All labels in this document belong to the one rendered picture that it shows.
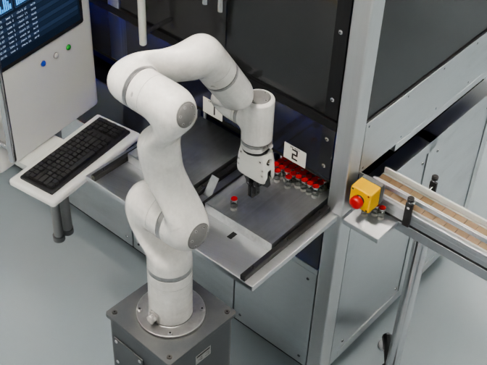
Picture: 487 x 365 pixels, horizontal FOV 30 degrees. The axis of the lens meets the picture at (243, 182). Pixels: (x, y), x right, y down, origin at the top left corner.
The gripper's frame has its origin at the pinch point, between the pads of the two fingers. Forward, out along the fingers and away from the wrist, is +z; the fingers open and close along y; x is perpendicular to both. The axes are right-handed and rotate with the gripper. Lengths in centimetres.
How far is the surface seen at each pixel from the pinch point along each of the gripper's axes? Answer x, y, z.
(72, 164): 7, 71, 28
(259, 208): -14.0, 8.3, 22.2
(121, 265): -23, 87, 110
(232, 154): -27.8, 31.9, 22.2
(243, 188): -17.7, 18.0, 22.2
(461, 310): -99, -32, 110
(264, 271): 4.8, -9.5, 22.4
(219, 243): 5.5, 7.5, 22.4
